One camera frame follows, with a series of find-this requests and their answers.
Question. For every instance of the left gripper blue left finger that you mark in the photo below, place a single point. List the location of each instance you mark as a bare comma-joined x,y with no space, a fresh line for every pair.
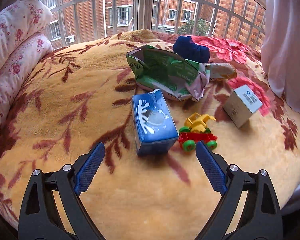
51,207

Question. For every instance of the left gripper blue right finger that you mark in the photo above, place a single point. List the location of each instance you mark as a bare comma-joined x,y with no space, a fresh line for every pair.
261,216

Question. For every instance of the red yellow toy truck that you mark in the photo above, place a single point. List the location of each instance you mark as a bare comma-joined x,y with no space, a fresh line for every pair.
195,129

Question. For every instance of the grey white cardboard box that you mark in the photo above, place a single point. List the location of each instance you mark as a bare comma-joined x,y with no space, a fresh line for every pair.
241,105

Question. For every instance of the blue milk splash carton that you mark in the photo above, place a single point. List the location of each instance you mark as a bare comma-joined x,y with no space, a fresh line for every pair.
155,130

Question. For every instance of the brown snack wrapper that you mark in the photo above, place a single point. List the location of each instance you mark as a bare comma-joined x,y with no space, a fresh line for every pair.
221,71

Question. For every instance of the large green foil bag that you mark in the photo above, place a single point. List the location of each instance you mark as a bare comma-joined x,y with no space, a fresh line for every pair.
179,79

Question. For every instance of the beige floral fleece blanket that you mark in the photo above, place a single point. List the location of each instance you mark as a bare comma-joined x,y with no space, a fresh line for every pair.
82,94

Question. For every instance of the sheer white curtain right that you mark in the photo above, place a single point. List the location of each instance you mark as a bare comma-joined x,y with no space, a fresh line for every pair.
280,52

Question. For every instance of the dark blue cloth bundle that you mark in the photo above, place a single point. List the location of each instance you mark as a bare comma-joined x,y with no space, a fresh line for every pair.
186,48

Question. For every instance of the folded pink floral quilt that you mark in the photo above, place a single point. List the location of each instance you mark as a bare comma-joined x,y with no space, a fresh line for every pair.
22,44

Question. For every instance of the window frame with grille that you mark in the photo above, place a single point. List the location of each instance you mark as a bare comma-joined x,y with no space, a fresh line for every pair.
76,21

